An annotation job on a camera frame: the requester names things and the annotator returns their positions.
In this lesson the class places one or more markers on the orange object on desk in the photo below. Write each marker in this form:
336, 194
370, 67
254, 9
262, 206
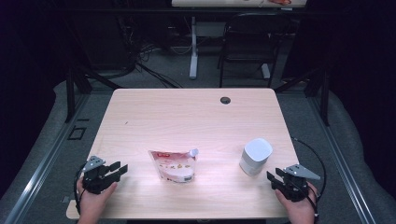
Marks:
280, 2

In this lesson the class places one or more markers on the person's right hand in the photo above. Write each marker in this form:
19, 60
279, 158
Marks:
300, 211

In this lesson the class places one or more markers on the person's left hand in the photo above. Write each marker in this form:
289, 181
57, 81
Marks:
93, 203

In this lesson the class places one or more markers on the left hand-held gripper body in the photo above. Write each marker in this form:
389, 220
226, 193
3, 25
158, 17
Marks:
95, 179

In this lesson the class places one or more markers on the aluminium floor rail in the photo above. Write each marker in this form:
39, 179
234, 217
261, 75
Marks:
46, 158
342, 161

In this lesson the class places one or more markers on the black floor socket frame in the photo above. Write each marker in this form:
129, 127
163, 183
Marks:
72, 137

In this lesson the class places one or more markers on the white desk leg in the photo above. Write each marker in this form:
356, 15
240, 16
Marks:
265, 71
193, 53

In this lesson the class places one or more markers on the black folding chair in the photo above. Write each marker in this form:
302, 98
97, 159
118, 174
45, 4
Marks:
253, 37

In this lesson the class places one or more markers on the light background desk top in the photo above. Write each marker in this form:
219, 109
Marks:
218, 3

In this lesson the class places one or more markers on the white lidded plastic container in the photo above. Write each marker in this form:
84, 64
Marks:
255, 157

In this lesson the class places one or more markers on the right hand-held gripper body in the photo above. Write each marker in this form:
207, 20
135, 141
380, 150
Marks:
294, 186

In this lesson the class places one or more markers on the red and white spouted pouch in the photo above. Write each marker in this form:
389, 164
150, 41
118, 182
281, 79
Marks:
176, 166

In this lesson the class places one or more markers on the black metal stand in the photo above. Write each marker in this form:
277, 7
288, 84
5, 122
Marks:
70, 96
325, 99

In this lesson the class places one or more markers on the grey tape strip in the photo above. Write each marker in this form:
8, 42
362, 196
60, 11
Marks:
65, 199

